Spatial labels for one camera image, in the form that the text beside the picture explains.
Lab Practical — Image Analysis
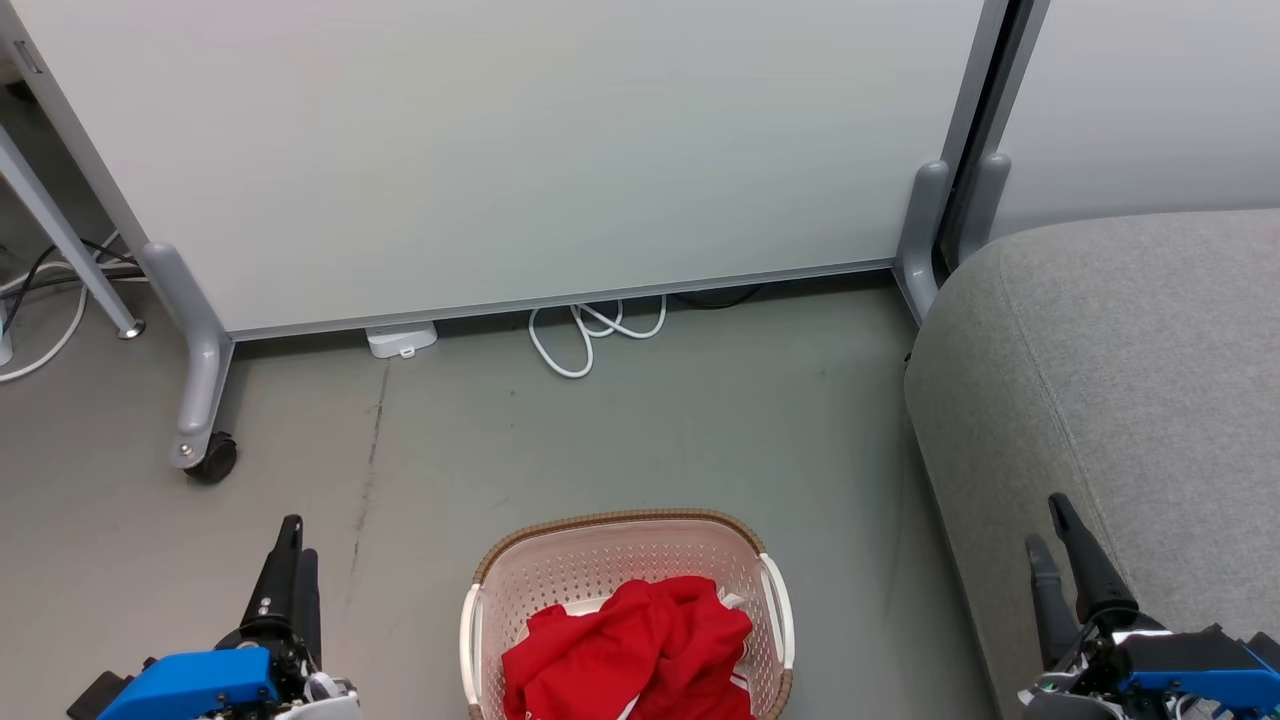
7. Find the grey fabric sofa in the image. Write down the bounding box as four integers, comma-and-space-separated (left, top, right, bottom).
903, 207, 1280, 720

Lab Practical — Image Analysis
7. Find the grey slanted table leg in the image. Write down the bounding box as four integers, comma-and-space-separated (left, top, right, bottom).
0, 122, 147, 342

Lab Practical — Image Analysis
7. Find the long white floor cable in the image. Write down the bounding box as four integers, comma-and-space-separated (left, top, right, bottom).
0, 232, 123, 386

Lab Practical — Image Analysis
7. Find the blue left camera mount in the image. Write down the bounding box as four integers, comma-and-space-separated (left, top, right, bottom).
96, 647, 282, 720

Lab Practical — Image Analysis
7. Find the red cloth garment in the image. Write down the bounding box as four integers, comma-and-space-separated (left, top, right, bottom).
500, 575, 756, 720

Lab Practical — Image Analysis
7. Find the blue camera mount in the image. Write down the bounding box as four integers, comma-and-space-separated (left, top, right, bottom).
96, 647, 282, 720
1118, 655, 1280, 717

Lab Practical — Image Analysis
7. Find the narrow white partition panel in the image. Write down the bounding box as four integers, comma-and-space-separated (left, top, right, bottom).
985, 0, 1280, 243

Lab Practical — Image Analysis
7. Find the looped white cable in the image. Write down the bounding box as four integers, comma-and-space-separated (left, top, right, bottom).
527, 295, 669, 380

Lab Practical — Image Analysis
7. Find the white power adapter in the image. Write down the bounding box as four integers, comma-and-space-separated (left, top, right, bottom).
364, 321, 440, 360

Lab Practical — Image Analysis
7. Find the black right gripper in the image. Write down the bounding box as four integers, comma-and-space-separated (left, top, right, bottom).
1018, 493, 1213, 720

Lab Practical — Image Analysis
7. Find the thin black floor cable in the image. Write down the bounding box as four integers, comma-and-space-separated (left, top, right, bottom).
0, 237, 141, 333

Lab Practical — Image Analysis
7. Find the grey partition leg with caster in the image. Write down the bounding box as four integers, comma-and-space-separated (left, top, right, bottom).
140, 240, 240, 487

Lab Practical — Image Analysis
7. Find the large white partition panel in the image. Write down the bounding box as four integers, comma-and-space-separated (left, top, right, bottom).
0, 0, 1013, 343

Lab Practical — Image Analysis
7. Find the blue right camera mount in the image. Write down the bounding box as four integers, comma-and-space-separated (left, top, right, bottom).
1118, 655, 1280, 717

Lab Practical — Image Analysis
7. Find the white perforated laundry basket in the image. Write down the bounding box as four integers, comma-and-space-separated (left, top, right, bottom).
459, 508, 797, 720

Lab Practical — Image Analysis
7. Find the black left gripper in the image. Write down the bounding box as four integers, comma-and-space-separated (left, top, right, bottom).
218, 515, 362, 720

